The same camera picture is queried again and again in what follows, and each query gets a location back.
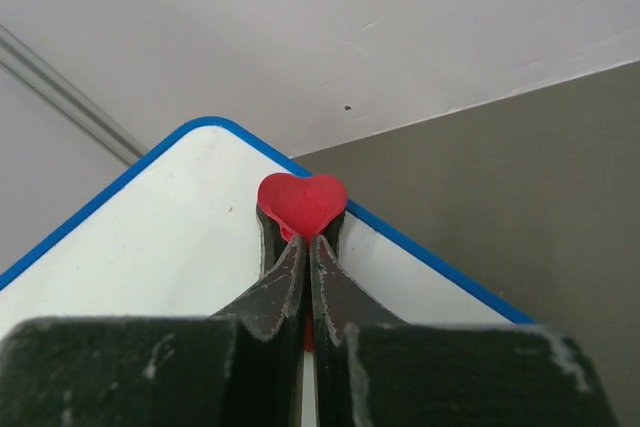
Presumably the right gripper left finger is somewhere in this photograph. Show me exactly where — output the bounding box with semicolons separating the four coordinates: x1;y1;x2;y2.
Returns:
1;237;306;426

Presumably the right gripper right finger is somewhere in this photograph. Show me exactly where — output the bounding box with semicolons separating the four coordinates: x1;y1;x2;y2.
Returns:
309;236;617;426

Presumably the blue framed whiteboard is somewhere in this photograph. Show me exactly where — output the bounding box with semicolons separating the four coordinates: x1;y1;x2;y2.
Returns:
1;117;529;426

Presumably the red whiteboard eraser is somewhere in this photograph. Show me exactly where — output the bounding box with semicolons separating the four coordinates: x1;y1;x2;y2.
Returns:
255;172;349;352

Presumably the aluminium frame rail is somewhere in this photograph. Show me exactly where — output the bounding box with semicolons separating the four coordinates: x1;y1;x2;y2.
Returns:
1;25;148;165

